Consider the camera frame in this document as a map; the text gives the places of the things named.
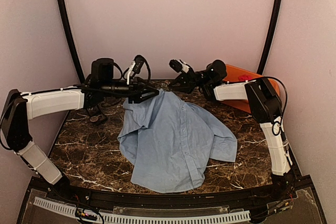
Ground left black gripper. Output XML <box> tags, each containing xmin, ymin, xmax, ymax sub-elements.
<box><xmin>101</xmin><ymin>75</ymin><xmax>159</xmax><ymax>103</ymax></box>

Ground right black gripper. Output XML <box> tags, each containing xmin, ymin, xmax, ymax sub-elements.
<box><xmin>169</xmin><ymin>67</ymin><xmax>213</xmax><ymax>93</ymax></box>

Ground light blue button shirt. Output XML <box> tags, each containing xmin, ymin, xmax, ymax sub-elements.
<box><xmin>118</xmin><ymin>90</ymin><xmax>238</xmax><ymax>193</ymax></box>

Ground round white brooch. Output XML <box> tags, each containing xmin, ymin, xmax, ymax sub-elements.
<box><xmin>89</xmin><ymin>116</ymin><xmax>98</xmax><ymax>122</ymax></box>

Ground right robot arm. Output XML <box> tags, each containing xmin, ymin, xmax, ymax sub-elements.
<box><xmin>169</xmin><ymin>59</ymin><xmax>293</xmax><ymax>200</ymax></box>

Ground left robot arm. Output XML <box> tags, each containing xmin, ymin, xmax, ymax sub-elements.
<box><xmin>1</xmin><ymin>55</ymin><xmax>159</xmax><ymax>201</ymax></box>

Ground black brooch box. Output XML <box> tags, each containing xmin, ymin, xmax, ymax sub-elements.
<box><xmin>89</xmin><ymin>113</ymin><xmax>108</xmax><ymax>125</ymax></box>

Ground orange plastic basin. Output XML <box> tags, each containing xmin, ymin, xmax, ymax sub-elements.
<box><xmin>214</xmin><ymin>61</ymin><xmax>282</xmax><ymax>118</ymax></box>

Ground red and white clothes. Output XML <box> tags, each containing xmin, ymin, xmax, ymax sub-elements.
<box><xmin>238</xmin><ymin>74</ymin><xmax>252</xmax><ymax>81</ymax></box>

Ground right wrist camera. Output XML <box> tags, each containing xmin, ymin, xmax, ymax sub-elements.
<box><xmin>169</xmin><ymin>59</ymin><xmax>195</xmax><ymax>74</ymax></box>

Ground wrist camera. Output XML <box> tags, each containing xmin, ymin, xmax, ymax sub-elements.
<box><xmin>123</xmin><ymin>55</ymin><xmax>151</xmax><ymax>85</ymax></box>
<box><xmin>169</xmin><ymin>59</ymin><xmax>195</xmax><ymax>74</ymax></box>

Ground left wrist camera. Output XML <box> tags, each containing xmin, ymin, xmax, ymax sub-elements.
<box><xmin>123</xmin><ymin>55</ymin><xmax>151</xmax><ymax>85</ymax></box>

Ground right black frame post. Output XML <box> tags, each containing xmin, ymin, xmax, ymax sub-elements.
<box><xmin>257</xmin><ymin>0</ymin><xmax>282</xmax><ymax>75</ymax></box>

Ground black frame post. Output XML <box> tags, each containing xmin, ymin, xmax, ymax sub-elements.
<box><xmin>57</xmin><ymin>0</ymin><xmax>85</xmax><ymax>82</ymax></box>
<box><xmin>257</xmin><ymin>0</ymin><xmax>282</xmax><ymax>75</ymax></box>

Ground left black frame post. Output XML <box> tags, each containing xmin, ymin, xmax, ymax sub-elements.
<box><xmin>57</xmin><ymin>0</ymin><xmax>85</xmax><ymax>82</ymax></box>

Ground white slotted cable duct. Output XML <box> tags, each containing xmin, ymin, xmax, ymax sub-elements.
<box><xmin>33</xmin><ymin>197</ymin><xmax>251</xmax><ymax>224</ymax></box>

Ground black front rail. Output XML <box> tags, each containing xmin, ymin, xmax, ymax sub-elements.
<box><xmin>28</xmin><ymin>176</ymin><xmax>311</xmax><ymax>211</ymax></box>

